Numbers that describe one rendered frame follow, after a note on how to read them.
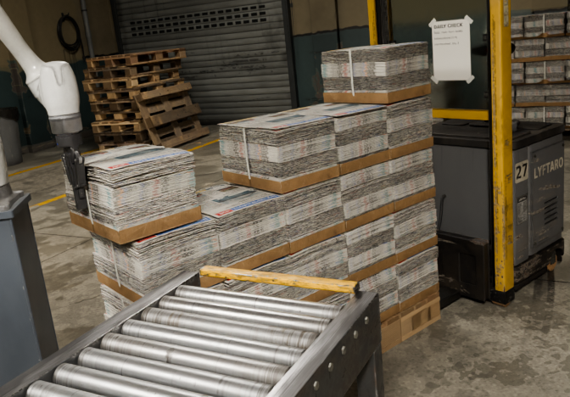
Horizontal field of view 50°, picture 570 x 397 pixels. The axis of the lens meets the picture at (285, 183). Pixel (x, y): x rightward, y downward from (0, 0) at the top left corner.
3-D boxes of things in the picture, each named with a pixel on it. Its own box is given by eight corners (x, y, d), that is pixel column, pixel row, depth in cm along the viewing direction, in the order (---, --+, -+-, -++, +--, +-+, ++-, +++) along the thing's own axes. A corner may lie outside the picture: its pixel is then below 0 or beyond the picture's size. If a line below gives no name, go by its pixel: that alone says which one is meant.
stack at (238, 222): (124, 430, 231) (84, 220, 210) (341, 317, 302) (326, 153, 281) (176, 480, 201) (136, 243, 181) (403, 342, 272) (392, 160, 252)
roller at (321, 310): (183, 299, 158) (181, 281, 157) (353, 323, 136) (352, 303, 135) (171, 306, 154) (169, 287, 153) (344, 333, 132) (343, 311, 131)
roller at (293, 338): (133, 323, 142) (145, 330, 145) (316, 355, 119) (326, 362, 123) (141, 303, 144) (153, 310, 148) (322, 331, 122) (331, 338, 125)
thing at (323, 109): (275, 114, 256) (275, 112, 256) (324, 103, 273) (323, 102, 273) (338, 118, 228) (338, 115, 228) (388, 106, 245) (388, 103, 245)
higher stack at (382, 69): (340, 317, 301) (317, 51, 270) (381, 297, 319) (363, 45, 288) (402, 343, 272) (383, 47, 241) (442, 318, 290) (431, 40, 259)
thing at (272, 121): (216, 125, 241) (216, 123, 240) (273, 114, 258) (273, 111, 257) (274, 131, 212) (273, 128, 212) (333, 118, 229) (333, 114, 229)
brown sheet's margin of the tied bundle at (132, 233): (97, 235, 191) (95, 221, 190) (177, 210, 209) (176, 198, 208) (120, 244, 179) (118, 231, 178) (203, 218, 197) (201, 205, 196)
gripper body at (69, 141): (85, 131, 183) (91, 161, 185) (74, 130, 189) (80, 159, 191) (60, 136, 178) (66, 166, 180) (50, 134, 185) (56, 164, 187)
